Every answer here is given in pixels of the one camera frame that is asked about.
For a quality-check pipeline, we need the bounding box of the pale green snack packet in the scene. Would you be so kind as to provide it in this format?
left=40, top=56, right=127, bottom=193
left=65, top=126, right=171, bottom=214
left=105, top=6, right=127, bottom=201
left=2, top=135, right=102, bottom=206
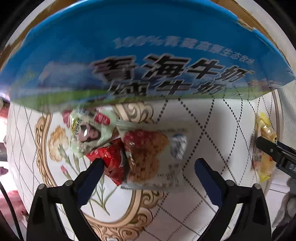
left=62, top=106, right=119, bottom=158

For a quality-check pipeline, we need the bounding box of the red snack packet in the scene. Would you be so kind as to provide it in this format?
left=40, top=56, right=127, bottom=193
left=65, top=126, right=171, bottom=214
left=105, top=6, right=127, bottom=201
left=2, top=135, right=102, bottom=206
left=86, top=138, right=127, bottom=186

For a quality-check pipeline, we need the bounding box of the oat cookie snack packet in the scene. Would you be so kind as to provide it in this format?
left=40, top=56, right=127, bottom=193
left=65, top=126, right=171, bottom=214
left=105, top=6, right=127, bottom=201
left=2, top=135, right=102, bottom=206
left=116, top=120, right=192, bottom=190

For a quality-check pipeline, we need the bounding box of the floral quilted bed mat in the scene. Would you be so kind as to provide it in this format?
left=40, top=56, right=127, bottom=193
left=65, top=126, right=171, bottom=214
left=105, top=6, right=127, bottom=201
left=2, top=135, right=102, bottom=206
left=5, top=87, right=284, bottom=241

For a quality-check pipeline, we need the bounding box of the yellow snack packet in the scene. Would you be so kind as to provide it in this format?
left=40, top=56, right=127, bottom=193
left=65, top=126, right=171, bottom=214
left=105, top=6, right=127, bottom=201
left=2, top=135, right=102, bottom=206
left=252, top=113, right=277, bottom=182

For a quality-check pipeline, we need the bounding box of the blue milk cardboard box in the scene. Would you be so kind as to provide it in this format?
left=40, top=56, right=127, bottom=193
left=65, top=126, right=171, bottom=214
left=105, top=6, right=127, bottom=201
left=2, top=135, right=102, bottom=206
left=1, top=1, right=295, bottom=113

